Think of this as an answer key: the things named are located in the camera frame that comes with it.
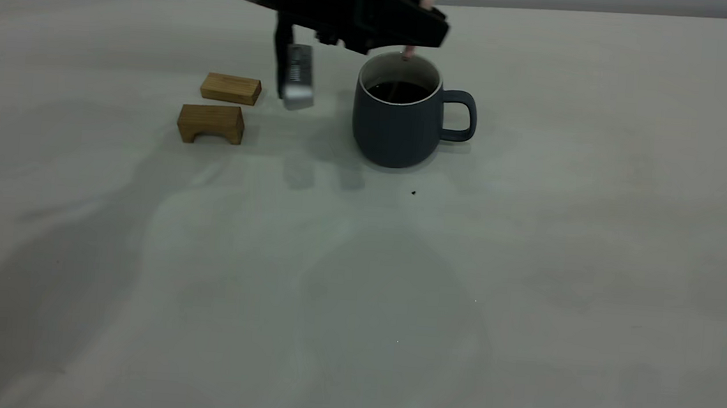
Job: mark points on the dark grey ceramic mug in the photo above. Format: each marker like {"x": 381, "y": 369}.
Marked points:
{"x": 394, "y": 132}

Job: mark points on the dark coffee liquid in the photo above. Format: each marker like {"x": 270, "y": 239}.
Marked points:
{"x": 409, "y": 93}

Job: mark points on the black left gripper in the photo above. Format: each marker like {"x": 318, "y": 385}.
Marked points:
{"x": 326, "y": 3}

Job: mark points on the arched wooden block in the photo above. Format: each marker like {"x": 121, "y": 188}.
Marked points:
{"x": 212, "y": 120}

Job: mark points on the black camera bracket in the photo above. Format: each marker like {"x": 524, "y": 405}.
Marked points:
{"x": 281, "y": 51}

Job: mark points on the flat wooden block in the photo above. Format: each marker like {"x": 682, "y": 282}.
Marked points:
{"x": 231, "y": 89}

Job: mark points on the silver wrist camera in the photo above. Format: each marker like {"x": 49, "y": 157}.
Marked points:
{"x": 299, "y": 78}

